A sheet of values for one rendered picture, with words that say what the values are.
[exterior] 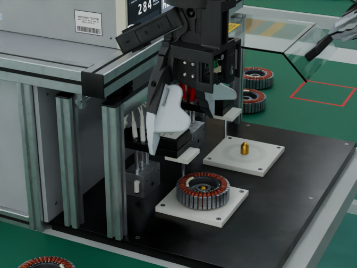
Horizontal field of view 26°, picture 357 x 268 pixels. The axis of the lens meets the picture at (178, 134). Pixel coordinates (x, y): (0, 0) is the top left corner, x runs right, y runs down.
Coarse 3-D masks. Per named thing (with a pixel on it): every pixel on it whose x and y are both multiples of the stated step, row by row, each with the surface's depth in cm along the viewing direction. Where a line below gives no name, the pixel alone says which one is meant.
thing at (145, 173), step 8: (128, 168) 167; (144, 168) 167; (152, 168) 167; (128, 176) 165; (136, 176) 164; (144, 176) 164; (152, 176) 168; (128, 184) 166; (144, 184) 165; (152, 184) 168; (128, 192) 167; (144, 192) 165
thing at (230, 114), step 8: (184, 104) 182; (192, 104) 181; (216, 104) 178; (224, 104) 178; (232, 104) 183; (192, 112) 188; (200, 112) 180; (216, 112) 179; (224, 112) 179; (232, 112) 181; (240, 112) 182; (192, 120) 188; (232, 120) 178
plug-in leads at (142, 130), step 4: (132, 112) 161; (140, 112) 159; (132, 116) 161; (140, 116) 159; (124, 120) 162; (132, 120) 162; (140, 120) 159; (124, 124) 162; (132, 124) 162; (136, 124) 162; (140, 124) 160; (124, 128) 164; (128, 128) 164; (132, 128) 162; (136, 128) 162; (140, 128) 160; (124, 132) 163; (128, 132) 164; (132, 132) 163; (136, 132) 163; (140, 132) 161; (144, 132) 161; (124, 136) 163; (132, 136) 164; (136, 136) 163; (140, 136) 161; (144, 136) 161; (140, 140) 162; (144, 140) 161
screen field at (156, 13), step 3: (153, 12) 155; (156, 12) 157; (147, 15) 153; (150, 15) 155; (153, 15) 156; (156, 15) 157; (141, 18) 151; (144, 18) 153; (147, 18) 154; (150, 18) 155; (135, 21) 149; (138, 21) 150; (141, 21) 152; (144, 21) 153
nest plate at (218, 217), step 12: (240, 192) 166; (168, 204) 161; (180, 204) 161; (228, 204) 161; (240, 204) 163; (180, 216) 159; (192, 216) 157; (204, 216) 157; (216, 216) 157; (228, 216) 158
